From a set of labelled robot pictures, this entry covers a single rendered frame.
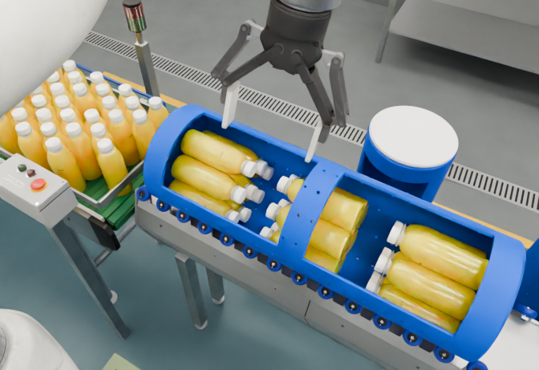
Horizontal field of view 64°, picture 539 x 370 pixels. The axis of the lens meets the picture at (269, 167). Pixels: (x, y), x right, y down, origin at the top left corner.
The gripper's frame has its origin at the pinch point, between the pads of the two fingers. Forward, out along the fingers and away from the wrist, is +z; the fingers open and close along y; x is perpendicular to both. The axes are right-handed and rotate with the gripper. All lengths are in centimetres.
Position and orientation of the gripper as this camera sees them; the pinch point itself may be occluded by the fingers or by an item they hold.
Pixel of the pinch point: (269, 134)
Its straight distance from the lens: 64.2
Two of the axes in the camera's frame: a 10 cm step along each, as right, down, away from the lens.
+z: -2.0, 7.4, 6.4
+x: -3.6, 5.6, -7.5
